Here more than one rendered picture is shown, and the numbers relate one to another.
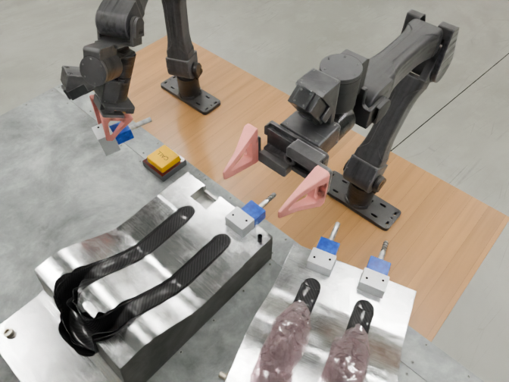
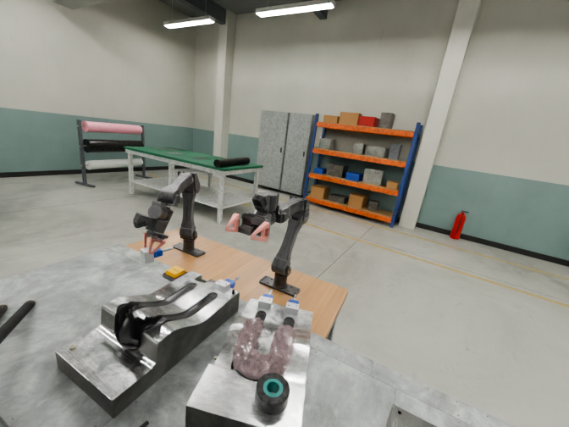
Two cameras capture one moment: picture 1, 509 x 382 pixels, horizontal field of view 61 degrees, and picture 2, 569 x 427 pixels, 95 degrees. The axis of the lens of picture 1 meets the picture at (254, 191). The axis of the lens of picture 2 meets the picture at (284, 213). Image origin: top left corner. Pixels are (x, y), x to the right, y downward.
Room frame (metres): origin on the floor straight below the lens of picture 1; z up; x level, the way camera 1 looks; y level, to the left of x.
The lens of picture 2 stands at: (-0.42, 0.10, 1.52)
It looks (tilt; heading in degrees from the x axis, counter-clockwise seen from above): 17 degrees down; 343
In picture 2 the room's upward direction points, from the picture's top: 8 degrees clockwise
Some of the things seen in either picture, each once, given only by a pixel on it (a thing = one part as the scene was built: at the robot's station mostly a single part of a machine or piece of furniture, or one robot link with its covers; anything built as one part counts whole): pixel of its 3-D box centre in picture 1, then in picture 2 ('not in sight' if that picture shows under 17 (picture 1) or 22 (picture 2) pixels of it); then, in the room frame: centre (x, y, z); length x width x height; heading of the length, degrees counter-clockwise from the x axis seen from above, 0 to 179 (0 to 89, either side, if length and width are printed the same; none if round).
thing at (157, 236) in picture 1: (143, 270); (169, 304); (0.39, 0.21, 0.92); 0.35 x 0.16 x 0.09; 138
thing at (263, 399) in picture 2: not in sight; (272, 392); (0.02, -0.06, 0.93); 0.08 x 0.08 x 0.04
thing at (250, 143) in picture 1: (254, 161); (237, 226); (0.41, 0.00, 1.20); 0.09 x 0.07 x 0.07; 138
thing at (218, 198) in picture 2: not in sight; (191, 176); (4.77, 0.40, 0.51); 2.40 x 1.13 x 1.02; 47
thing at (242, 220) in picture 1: (255, 211); (229, 283); (0.55, 0.00, 0.89); 0.13 x 0.05 x 0.05; 138
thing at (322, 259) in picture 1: (328, 246); (267, 298); (0.48, -0.16, 0.85); 0.13 x 0.05 x 0.05; 155
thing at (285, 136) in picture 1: (305, 145); (257, 223); (0.44, -0.07, 1.20); 0.10 x 0.07 x 0.07; 48
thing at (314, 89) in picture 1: (308, 117); (259, 208); (0.44, -0.07, 1.25); 0.07 x 0.06 x 0.11; 48
